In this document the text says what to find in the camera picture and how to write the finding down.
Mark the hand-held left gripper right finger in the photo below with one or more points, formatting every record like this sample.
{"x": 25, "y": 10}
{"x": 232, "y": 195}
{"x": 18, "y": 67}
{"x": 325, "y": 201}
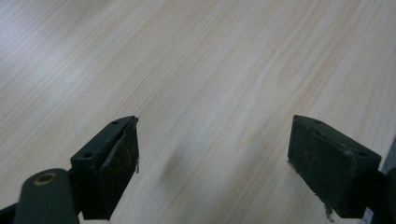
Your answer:
{"x": 330, "y": 168}

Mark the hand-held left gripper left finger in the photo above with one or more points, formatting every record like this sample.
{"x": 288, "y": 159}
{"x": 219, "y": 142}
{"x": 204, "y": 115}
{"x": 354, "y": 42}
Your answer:
{"x": 102, "y": 174}

